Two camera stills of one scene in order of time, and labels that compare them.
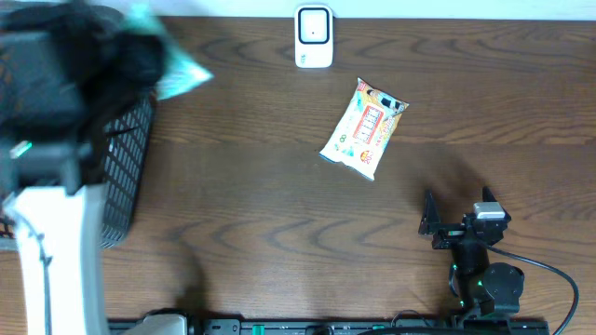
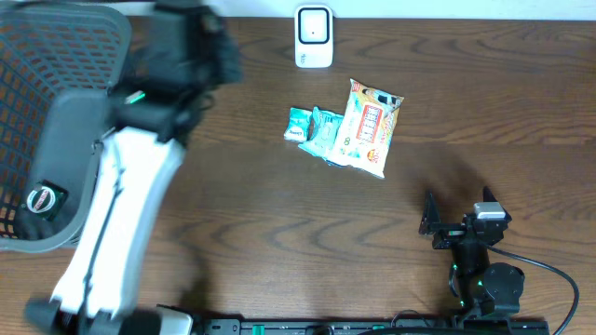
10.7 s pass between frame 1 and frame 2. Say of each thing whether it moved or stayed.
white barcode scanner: stayed
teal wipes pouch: moved
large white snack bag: stayed
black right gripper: stayed
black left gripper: moved
